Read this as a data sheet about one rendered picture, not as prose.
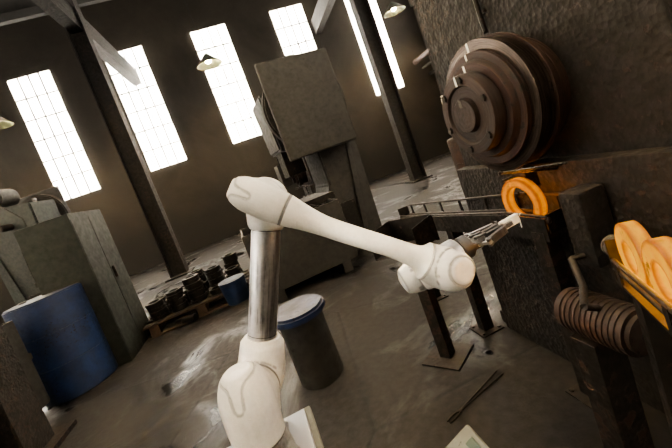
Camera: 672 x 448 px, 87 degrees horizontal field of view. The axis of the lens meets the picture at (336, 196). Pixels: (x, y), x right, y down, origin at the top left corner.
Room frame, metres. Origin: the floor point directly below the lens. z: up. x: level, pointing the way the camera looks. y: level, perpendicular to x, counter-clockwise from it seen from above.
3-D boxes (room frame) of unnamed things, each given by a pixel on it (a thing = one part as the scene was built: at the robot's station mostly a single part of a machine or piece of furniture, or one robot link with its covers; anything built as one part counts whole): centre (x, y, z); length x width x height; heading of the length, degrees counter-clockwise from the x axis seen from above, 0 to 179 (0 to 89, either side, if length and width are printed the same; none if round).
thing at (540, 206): (1.26, -0.64, 0.75); 0.18 x 0.03 x 0.18; 12
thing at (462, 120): (1.24, -0.54, 1.11); 0.28 x 0.06 x 0.28; 12
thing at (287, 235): (3.82, 0.59, 0.39); 1.03 x 0.83 x 0.79; 106
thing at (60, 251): (3.55, 2.62, 0.75); 0.70 x 0.48 x 1.50; 12
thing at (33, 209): (6.74, 5.52, 1.36); 1.37 x 1.16 x 2.71; 92
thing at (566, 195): (1.03, -0.70, 0.68); 0.11 x 0.08 x 0.24; 102
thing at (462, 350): (1.71, -0.24, 0.36); 0.26 x 0.20 x 0.72; 47
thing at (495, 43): (1.26, -0.64, 1.11); 0.47 x 0.06 x 0.47; 12
